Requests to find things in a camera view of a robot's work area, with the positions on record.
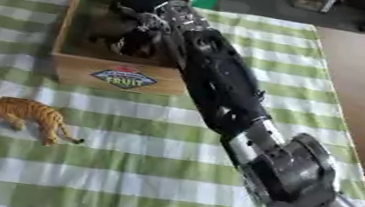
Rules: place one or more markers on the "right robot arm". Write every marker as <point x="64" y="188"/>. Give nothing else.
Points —
<point x="224" y="81"/>

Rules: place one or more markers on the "orange striped toy tiger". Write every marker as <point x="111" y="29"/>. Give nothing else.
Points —
<point x="20" y="112"/>

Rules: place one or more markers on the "tan cardboard box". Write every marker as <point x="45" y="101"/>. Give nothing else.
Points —
<point x="125" y="76"/>

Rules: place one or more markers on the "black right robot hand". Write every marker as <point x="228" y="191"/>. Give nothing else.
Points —
<point x="140" y="2"/>

